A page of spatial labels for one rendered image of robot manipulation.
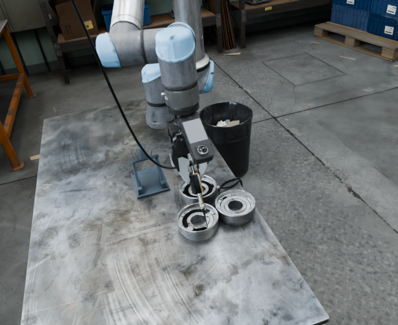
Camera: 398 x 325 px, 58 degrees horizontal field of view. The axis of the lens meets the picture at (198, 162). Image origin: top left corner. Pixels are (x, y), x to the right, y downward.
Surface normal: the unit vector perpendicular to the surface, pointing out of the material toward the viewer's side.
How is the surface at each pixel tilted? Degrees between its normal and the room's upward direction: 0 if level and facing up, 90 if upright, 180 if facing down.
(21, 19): 90
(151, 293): 0
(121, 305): 0
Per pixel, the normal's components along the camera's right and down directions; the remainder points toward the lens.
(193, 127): 0.10, -0.41
